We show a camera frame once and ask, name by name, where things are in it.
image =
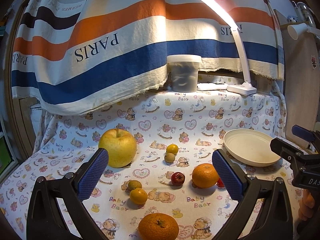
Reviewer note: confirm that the yellow kumquat front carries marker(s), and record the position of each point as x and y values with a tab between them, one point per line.
138	196

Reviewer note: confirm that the brown-green round fruit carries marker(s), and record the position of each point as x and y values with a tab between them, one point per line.
134	184
169	157

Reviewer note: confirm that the clear plastic lidded jar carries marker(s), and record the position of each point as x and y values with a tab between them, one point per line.
184	70

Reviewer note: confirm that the right hand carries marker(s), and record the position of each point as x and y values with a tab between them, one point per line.
306	205

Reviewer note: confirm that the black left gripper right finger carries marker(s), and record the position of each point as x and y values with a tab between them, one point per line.
274	220

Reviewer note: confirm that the clear bottle on shelf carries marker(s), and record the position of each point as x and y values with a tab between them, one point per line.
304	14

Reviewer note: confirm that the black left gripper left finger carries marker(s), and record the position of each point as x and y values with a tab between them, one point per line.
45	219

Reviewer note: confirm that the yellow kumquat centre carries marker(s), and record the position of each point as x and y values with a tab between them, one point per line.
172	148

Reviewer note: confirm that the striped Paris blanket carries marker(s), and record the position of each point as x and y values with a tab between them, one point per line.
78	55

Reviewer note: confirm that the red cherry tomato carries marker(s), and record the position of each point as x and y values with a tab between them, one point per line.
220	184

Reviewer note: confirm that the white remote control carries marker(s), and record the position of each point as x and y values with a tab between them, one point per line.
211	86

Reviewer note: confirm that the yellow apple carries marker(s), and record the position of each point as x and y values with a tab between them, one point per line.
120	145

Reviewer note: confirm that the small dark red apple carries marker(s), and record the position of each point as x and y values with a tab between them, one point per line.
177	178

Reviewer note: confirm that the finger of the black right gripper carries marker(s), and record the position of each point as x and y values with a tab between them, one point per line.
284	149
303	133

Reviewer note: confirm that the baby bear print cloth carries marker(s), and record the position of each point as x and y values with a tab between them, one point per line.
195	122

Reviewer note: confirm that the yellow kumquat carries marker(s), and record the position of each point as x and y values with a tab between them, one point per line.
172	148
138	196

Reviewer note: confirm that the large front orange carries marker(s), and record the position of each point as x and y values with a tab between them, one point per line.
158	226

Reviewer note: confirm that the brown-green round fruit front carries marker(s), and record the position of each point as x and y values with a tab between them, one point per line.
134	184

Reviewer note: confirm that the white clip spotlight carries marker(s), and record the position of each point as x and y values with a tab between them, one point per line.
296	30

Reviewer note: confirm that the wooden board with sticker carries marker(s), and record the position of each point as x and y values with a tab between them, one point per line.
301	84

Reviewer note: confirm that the cream round plate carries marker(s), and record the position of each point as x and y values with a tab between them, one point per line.
250	147

